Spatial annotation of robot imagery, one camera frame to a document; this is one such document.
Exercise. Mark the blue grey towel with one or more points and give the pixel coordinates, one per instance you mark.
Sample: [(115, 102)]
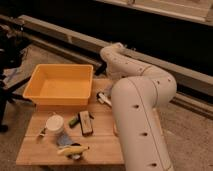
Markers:
[(107, 90)]

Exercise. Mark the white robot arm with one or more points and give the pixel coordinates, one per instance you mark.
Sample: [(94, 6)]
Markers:
[(138, 88)]

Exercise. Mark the yellow plastic bin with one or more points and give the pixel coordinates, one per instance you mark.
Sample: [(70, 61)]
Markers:
[(60, 84)]

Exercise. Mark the white round cup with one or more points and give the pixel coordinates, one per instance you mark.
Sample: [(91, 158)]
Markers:
[(55, 124)]

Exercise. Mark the small blue cloth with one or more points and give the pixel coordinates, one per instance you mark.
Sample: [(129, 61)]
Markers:
[(64, 140)]

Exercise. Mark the yellow banana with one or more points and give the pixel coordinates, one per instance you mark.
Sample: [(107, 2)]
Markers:
[(64, 151)]

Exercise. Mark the dark bowl under banana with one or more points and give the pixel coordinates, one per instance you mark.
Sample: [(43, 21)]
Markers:
[(76, 155)]

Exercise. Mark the small metal clip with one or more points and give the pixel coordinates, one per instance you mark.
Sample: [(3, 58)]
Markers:
[(42, 133)]

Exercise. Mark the black tripod stand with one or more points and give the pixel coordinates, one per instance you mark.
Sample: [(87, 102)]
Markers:
[(11, 56)]

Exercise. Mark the long grey metal rail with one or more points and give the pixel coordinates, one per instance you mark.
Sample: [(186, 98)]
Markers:
[(196, 81)]

